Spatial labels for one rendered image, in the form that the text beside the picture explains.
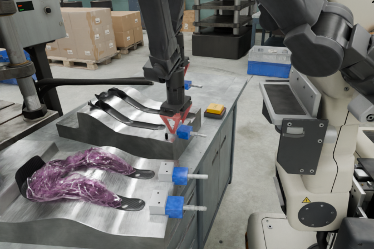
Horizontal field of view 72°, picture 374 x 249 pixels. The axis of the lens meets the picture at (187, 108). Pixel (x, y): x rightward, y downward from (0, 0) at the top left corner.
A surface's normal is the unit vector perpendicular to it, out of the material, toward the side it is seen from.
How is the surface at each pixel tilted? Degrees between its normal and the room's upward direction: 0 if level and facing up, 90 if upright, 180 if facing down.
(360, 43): 52
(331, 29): 37
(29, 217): 14
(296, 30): 43
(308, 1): 58
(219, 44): 90
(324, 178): 90
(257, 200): 0
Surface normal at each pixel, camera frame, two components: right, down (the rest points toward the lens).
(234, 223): -0.03, -0.89
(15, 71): 0.50, 0.38
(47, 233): -0.10, 0.45
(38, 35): 0.92, 0.15
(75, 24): -0.37, 0.33
